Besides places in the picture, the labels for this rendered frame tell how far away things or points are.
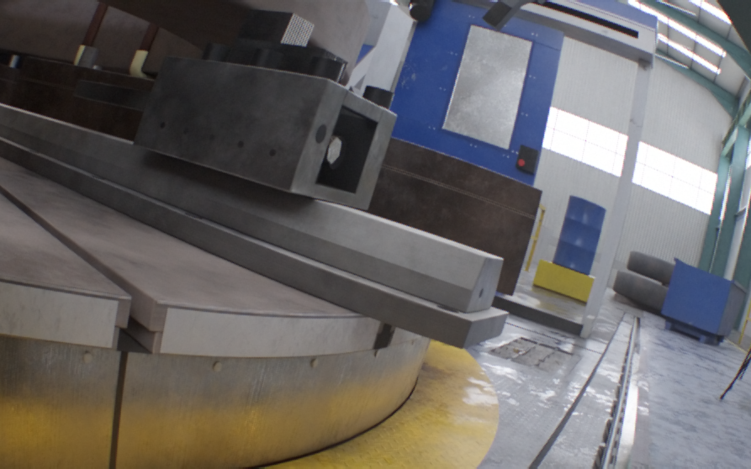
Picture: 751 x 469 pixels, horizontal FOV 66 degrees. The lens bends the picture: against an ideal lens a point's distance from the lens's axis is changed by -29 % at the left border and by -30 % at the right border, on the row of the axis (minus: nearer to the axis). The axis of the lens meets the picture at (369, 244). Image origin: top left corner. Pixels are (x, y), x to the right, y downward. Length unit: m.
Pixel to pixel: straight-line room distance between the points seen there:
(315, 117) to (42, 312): 0.74
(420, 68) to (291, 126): 4.63
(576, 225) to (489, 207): 6.62
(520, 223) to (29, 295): 2.07
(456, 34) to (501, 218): 3.54
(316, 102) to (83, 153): 0.74
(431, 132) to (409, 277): 4.51
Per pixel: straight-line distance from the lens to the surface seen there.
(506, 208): 2.60
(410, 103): 5.93
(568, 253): 9.17
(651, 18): 5.73
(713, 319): 9.62
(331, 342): 1.27
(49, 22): 5.47
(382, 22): 7.37
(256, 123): 1.41
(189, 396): 1.06
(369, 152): 1.60
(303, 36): 1.66
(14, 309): 0.80
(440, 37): 6.01
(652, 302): 13.08
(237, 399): 1.15
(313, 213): 1.43
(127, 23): 4.93
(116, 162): 1.75
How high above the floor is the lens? 0.51
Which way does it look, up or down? 4 degrees down
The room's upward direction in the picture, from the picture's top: 17 degrees clockwise
